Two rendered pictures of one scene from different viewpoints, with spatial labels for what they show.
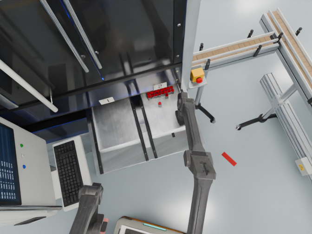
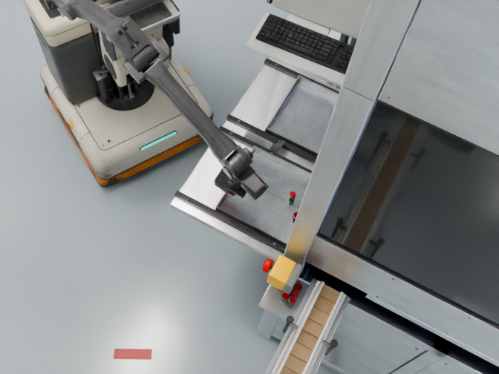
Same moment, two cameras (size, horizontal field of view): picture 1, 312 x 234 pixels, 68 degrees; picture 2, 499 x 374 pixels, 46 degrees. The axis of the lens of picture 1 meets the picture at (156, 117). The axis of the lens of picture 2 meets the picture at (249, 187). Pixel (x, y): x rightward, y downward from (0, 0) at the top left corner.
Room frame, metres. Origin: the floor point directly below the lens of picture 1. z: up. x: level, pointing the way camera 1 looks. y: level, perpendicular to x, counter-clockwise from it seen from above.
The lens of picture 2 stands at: (0.88, -0.87, 2.60)
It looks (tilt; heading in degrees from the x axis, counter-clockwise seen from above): 63 degrees down; 117
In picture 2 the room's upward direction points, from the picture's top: 9 degrees clockwise
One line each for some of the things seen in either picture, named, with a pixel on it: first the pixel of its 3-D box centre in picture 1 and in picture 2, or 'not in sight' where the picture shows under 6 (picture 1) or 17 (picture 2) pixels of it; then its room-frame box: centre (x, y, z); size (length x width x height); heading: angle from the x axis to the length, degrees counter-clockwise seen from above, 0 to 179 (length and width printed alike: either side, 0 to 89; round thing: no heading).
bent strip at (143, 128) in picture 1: (145, 135); (263, 139); (0.43, 0.09, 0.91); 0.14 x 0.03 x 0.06; 5
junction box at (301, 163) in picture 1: (304, 166); not in sight; (0.11, -1.02, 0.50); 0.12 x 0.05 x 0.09; 6
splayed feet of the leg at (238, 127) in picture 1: (261, 120); not in sight; (0.65, -1.02, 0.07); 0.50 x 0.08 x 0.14; 96
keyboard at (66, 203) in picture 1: (68, 172); (309, 43); (0.31, 0.61, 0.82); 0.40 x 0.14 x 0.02; 10
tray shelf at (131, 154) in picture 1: (142, 125); (284, 156); (0.52, 0.09, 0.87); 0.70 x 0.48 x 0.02; 96
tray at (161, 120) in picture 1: (164, 107); (281, 201); (0.61, -0.07, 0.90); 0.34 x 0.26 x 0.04; 6
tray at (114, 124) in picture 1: (114, 120); (325, 124); (0.57, 0.27, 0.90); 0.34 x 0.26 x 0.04; 6
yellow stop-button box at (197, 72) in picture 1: (196, 74); (283, 274); (0.75, -0.30, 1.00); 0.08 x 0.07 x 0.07; 6
